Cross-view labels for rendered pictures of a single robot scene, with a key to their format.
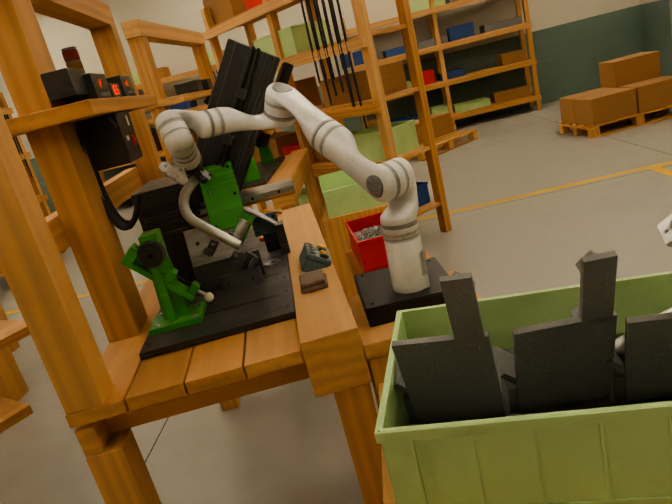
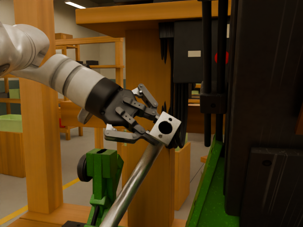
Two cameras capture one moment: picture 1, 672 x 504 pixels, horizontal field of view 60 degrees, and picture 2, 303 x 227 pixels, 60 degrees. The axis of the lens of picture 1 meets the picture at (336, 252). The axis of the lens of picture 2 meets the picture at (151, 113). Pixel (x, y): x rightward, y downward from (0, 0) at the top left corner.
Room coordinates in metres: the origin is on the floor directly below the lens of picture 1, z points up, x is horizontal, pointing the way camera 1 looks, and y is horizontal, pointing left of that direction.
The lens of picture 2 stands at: (1.90, -0.12, 1.37)
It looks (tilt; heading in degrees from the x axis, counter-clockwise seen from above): 8 degrees down; 108
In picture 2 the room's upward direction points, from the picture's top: straight up
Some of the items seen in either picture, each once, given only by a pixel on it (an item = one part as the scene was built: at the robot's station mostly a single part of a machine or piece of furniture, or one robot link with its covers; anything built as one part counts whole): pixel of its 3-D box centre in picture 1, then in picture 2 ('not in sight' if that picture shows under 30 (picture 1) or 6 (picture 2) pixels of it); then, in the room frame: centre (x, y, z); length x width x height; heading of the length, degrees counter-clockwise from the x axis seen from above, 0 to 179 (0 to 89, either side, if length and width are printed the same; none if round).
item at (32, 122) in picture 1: (93, 112); (255, 16); (1.95, 0.64, 1.52); 0.90 x 0.25 x 0.04; 3
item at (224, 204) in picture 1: (222, 195); (219, 194); (1.89, 0.31, 1.17); 0.13 x 0.12 x 0.20; 3
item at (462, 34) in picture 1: (436, 64); not in sight; (10.21, -2.45, 1.12); 3.16 x 0.54 x 2.24; 84
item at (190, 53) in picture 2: (111, 140); (209, 53); (1.84, 0.58, 1.42); 0.17 x 0.12 x 0.15; 3
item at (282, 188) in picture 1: (240, 199); not in sight; (2.04, 0.28, 1.11); 0.39 x 0.16 x 0.03; 93
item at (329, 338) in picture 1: (311, 267); not in sight; (1.97, 0.10, 0.82); 1.50 x 0.14 x 0.15; 3
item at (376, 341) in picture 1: (415, 310); not in sight; (1.39, -0.16, 0.83); 0.32 x 0.32 x 0.04; 1
